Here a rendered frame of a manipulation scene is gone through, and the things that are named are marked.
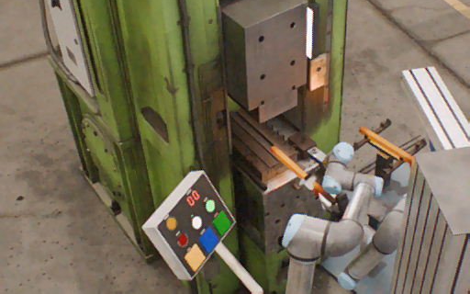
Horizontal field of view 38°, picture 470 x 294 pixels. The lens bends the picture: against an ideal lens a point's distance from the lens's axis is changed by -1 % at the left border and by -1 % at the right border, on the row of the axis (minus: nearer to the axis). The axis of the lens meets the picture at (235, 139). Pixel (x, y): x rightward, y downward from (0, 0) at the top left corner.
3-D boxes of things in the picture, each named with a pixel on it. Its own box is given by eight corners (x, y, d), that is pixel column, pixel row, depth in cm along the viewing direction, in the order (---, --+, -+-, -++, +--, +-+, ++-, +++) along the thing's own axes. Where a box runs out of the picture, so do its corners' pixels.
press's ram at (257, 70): (322, 75, 290) (325, -6, 263) (249, 111, 275) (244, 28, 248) (264, 32, 316) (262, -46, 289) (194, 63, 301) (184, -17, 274)
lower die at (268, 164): (296, 163, 315) (296, 151, 309) (262, 183, 307) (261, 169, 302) (245, 117, 341) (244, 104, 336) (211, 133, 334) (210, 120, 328)
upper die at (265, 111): (296, 105, 291) (297, 87, 285) (259, 124, 283) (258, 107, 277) (241, 60, 317) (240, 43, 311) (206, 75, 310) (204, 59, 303)
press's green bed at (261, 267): (321, 275, 378) (324, 220, 347) (267, 309, 364) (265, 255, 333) (263, 215, 413) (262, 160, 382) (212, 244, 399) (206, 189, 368)
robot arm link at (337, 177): (349, 190, 250) (356, 164, 255) (319, 184, 254) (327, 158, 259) (350, 198, 257) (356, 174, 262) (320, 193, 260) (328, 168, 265)
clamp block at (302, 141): (317, 152, 320) (317, 142, 315) (303, 161, 316) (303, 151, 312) (301, 139, 327) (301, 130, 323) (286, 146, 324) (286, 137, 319)
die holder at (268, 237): (325, 220, 347) (329, 158, 317) (265, 256, 332) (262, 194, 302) (262, 160, 382) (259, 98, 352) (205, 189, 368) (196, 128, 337)
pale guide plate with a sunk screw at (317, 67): (325, 84, 314) (327, 54, 303) (310, 91, 311) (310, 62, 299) (322, 82, 316) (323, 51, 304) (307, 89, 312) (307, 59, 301)
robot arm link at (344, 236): (360, 243, 213) (386, 169, 254) (326, 234, 216) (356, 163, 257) (355, 271, 218) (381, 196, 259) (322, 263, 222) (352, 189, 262)
